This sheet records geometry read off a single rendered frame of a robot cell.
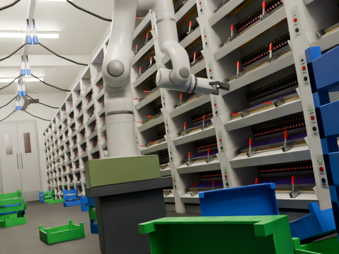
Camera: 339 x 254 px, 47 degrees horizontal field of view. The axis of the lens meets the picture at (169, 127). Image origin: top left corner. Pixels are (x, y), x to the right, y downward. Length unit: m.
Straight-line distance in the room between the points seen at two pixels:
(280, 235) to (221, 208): 0.96
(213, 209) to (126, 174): 0.40
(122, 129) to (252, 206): 0.61
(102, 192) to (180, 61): 0.61
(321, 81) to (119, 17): 1.18
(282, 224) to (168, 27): 1.21
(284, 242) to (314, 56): 0.32
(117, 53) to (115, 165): 0.47
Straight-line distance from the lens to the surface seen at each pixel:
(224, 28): 2.31
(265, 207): 1.65
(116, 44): 1.68
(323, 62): 0.69
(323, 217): 1.11
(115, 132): 1.59
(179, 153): 2.76
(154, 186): 1.50
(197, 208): 2.62
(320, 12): 1.73
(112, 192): 1.47
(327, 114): 0.69
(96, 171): 1.46
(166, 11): 1.76
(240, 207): 1.64
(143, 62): 3.58
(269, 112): 1.82
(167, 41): 1.71
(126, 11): 1.74
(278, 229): 0.67
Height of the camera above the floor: 0.30
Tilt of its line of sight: 6 degrees up
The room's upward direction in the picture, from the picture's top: 8 degrees counter-clockwise
